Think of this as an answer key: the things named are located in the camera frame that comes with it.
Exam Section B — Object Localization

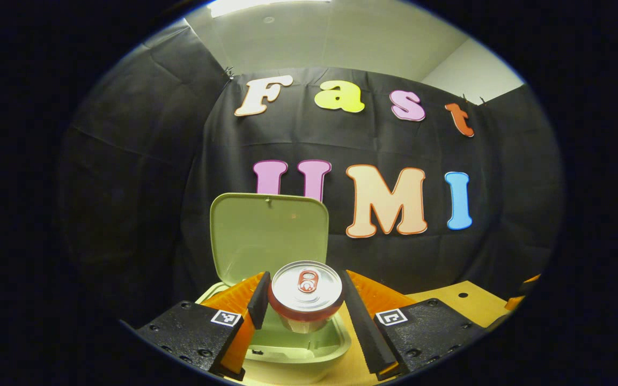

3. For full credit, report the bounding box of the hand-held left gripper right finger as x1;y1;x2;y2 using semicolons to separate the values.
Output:
340;269;488;382

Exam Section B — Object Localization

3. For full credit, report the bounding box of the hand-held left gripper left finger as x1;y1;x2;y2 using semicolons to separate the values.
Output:
136;271;273;382

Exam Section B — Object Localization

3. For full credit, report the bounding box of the red pop can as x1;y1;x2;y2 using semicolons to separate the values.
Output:
268;261;346;335

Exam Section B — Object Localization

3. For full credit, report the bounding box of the green desktop garbage bin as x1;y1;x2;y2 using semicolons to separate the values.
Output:
195;192;352;384

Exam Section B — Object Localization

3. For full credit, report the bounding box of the black backdrop cloth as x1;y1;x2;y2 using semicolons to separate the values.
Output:
57;19;564;322

